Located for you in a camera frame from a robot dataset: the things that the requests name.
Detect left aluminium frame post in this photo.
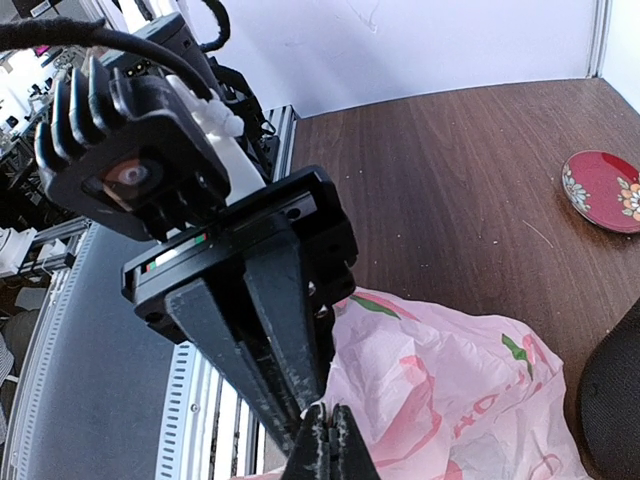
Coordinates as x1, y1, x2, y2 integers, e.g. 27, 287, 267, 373
586, 0, 613, 78

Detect black mesh trash bin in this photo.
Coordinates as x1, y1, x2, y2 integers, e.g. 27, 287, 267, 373
578, 304, 639, 479

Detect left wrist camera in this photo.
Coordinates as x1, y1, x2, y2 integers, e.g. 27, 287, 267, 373
34, 58, 267, 242

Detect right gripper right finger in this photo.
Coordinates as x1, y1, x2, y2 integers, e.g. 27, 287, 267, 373
329, 405, 380, 480

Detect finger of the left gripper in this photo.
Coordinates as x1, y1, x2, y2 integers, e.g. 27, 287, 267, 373
165, 279, 300, 455
245, 234, 326, 418

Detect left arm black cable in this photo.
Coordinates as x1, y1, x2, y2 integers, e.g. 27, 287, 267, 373
0, 0, 232, 101

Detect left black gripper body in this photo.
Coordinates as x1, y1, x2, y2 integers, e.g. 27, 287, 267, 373
122, 166, 358, 344

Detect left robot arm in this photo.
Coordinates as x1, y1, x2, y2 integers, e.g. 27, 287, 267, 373
123, 16, 358, 452

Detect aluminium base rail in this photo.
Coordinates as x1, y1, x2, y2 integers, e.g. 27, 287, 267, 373
0, 102, 301, 480

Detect red floral plate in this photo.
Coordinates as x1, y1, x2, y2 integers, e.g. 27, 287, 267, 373
561, 150, 639, 234

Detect pink plastic trash bag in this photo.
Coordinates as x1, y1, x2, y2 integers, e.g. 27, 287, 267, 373
259, 287, 596, 480

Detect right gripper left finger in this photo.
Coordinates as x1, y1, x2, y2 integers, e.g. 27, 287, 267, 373
281, 403, 330, 480

